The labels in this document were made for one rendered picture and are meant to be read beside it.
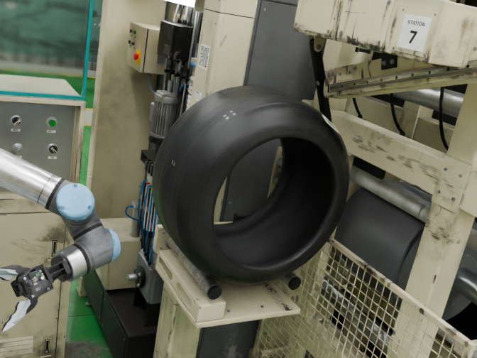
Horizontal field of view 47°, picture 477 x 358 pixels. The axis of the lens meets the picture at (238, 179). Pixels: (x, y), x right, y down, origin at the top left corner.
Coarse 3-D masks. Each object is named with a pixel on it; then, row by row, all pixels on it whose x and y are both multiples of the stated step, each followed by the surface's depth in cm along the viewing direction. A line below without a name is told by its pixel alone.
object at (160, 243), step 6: (216, 222) 193; (222, 222) 194; (228, 222) 195; (156, 228) 182; (162, 228) 182; (156, 234) 182; (162, 234) 183; (156, 240) 183; (162, 240) 183; (156, 246) 183; (162, 246) 184; (168, 246) 185; (156, 252) 184
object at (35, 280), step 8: (56, 256) 144; (40, 264) 137; (56, 264) 140; (64, 264) 141; (24, 272) 134; (32, 272) 137; (40, 272) 138; (48, 272) 138; (56, 272) 139; (64, 272) 142; (16, 280) 140; (24, 280) 135; (32, 280) 136; (40, 280) 138; (48, 280) 138; (64, 280) 144; (24, 288) 138; (32, 288) 134; (40, 288) 136; (48, 288) 138; (24, 296) 140; (32, 296) 135
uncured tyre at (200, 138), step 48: (240, 96) 152; (288, 96) 158; (192, 144) 144; (240, 144) 141; (288, 144) 182; (336, 144) 156; (192, 192) 142; (288, 192) 189; (336, 192) 162; (192, 240) 147; (240, 240) 186; (288, 240) 181
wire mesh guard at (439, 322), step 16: (352, 256) 174; (336, 272) 182; (368, 272) 168; (304, 288) 199; (320, 288) 190; (400, 288) 158; (320, 304) 190; (352, 304) 176; (416, 304) 151; (432, 320) 146; (256, 336) 227; (320, 336) 190; (464, 336) 139; (272, 352) 217; (304, 352) 198; (464, 352) 137
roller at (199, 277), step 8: (168, 240) 183; (176, 248) 177; (184, 256) 172; (184, 264) 171; (192, 272) 165; (200, 272) 163; (200, 280) 161; (208, 280) 159; (208, 288) 156; (216, 288) 157; (208, 296) 156; (216, 296) 158
